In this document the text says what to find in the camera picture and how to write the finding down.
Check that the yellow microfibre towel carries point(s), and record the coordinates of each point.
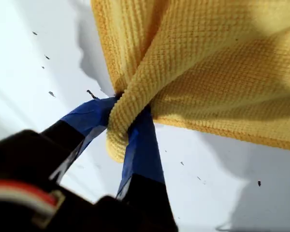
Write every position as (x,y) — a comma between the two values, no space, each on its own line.
(207,72)

